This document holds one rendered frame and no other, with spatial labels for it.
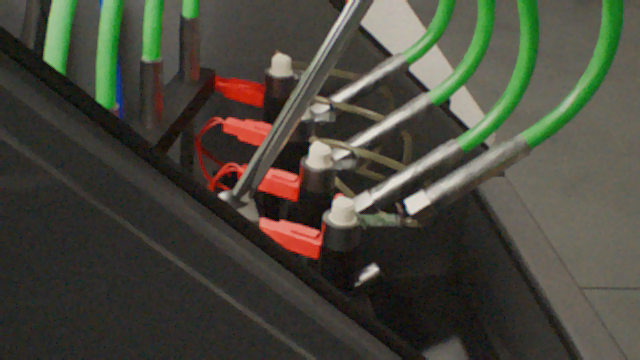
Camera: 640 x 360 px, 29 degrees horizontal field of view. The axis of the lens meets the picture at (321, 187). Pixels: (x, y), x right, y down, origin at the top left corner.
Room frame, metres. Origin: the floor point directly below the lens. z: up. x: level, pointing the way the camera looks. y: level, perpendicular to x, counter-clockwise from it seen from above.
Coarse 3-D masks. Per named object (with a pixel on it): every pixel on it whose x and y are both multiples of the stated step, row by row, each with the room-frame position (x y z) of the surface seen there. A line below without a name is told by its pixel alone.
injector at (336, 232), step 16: (336, 224) 0.74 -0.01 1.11; (352, 224) 0.75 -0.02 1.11; (336, 240) 0.74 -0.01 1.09; (352, 240) 0.74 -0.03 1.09; (320, 256) 0.75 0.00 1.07; (336, 256) 0.74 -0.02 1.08; (352, 256) 0.74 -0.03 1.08; (320, 272) 0.75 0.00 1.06; (336, 272) 0.74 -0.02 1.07; (352, 272) 0.75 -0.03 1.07; (368, 272) 0.76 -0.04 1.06; (352, 288) 0.75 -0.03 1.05
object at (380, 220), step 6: (366, 216) 0.76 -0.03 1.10; (372, 216) 0.76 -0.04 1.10; (378, 216) 0.77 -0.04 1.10; (384, 216) 0.77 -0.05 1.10; (390, 216) 0.77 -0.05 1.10; (366, 222) 0.75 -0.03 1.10; (372, 222) 0.76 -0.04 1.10; (378, 222) 0.76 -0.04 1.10; (384, 222) 0.76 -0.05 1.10; (390, 222) 0.76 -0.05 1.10; (396, 222) 0.76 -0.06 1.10; (360, 228) 0.75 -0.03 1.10
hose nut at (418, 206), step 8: (416, 192) 0.78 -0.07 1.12; (408, 200) 0.76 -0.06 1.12; (416, 200) 0.76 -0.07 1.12; (424, 200) 0.76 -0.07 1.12; (408, 208) 0.76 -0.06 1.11; (416, 208) 0.76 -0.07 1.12; (424, 208) 0.76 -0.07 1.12; (432, 208) 0.76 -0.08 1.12; (416, 216) 0.76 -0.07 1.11; (424, 216) 0.76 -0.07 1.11
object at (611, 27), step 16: (64, 0) 0.70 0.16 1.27; (608, 0) 0.79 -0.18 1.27; (64, 16) 0.70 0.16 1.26; (608, 16) 0.79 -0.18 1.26; (48, 32) 0.70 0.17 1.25; (64, 32) 0.70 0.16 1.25; (608, 32) 0.79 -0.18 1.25; (48, 48) 0.70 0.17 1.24; (64, 48) 0.70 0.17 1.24; (608, 48) 0.79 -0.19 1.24; (64, 64) 0.70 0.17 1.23; (592, 64) 0.79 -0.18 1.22; (608, 64) 0.79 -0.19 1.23; (592, 80) 0.79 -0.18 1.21; (576, 96) 0.79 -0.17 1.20; (592, 96) 0.79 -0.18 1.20; (560, 112) 0.79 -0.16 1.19; (576, 112) 0.79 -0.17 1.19; (544, 128) 0.78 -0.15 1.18; (560, 128) 0.79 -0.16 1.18
